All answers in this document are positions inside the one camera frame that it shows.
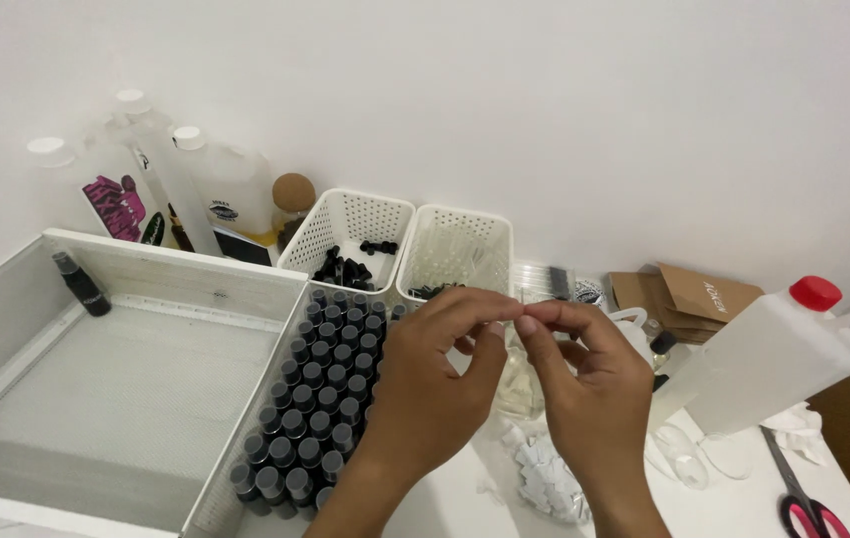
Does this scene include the black spray bottle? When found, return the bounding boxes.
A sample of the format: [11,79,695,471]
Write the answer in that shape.
[51,252,113,318]

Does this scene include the group of black capped bottles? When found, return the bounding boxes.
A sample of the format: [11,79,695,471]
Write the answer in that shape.
[229,287,405,522]

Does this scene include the white perforated basket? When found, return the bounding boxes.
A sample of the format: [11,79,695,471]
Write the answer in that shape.
[277,188,417,301]
[395,204,514,309]

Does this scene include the bag of white paper labels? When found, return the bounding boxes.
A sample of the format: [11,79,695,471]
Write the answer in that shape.
[501,420,592,525]

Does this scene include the person's left hand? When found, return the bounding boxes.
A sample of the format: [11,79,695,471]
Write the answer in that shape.
[362,287,525,481]

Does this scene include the white plastic measuring jug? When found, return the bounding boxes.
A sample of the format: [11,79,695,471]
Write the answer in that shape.
[607,306,656,369]

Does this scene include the round black-and-white sticker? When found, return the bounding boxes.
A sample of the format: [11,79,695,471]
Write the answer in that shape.
[574,278,607,307]

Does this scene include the clear plastic funnel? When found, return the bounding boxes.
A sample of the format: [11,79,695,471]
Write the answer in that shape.
[645,424,753,492]

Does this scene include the pink and black scissors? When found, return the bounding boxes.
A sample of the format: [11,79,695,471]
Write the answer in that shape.
[759,425,850,538]

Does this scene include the large white drawer tray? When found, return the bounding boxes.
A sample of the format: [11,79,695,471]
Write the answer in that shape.
[0,228,311,538]

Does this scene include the stack of brown paper bags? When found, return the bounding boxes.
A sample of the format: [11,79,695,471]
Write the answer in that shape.
[608,262,765,345]

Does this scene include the crumpled white tissue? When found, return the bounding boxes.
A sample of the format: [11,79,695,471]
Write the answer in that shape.
[761,403,831,467]

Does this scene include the small bottle with black cap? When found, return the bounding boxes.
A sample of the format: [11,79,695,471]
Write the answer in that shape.
[648,329,679,372]

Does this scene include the black flat box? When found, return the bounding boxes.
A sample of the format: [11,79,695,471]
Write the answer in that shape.
[212,226,274,267]

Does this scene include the tall translucent bottle white cap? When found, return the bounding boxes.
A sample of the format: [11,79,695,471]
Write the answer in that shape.
[114,89,224,257]

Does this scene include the pile of black caps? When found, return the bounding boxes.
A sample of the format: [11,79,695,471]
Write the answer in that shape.
[311,239,401,294]

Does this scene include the person's right hand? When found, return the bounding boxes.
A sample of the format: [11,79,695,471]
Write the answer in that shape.
[516,299,656,503]

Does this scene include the glass jar with cork stopper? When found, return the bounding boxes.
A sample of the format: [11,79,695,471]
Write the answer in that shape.
[271,172,317,254]

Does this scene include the jug of yellow liquid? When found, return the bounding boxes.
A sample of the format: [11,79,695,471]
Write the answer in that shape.
[172,126,282,259]

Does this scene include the translucent jug with pink label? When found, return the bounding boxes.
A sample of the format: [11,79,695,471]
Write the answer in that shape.
[26,136,166,246]

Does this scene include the clear plastic packet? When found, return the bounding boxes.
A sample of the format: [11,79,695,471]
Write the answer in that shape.
[512,260,609,309]

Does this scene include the white jerrycan with red cap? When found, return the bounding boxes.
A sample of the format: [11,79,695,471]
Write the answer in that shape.
[648,275,850,436]

